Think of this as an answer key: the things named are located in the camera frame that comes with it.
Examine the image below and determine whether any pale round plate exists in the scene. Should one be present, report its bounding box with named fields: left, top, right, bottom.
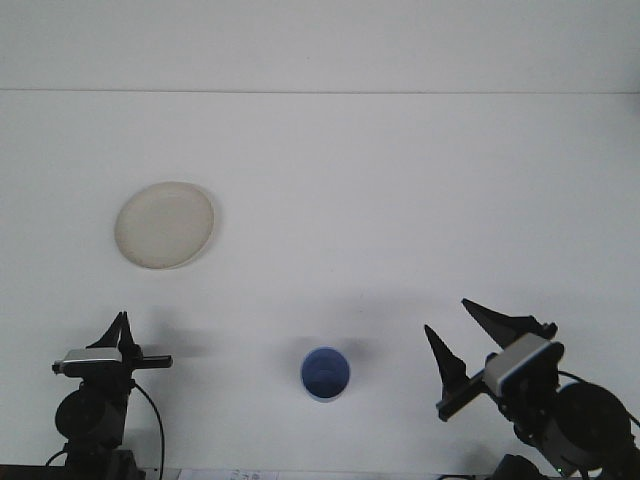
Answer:
left=114, top=180, right=217, bottom=271

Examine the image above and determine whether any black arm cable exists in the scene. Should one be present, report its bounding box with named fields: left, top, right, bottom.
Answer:
left=130, top=380, right=167, bottom=476
left=557, top=368, right=640, bottom=429

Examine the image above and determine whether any pale blue cup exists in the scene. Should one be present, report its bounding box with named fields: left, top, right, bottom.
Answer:
left=299, top=345, right=352, bottom=404

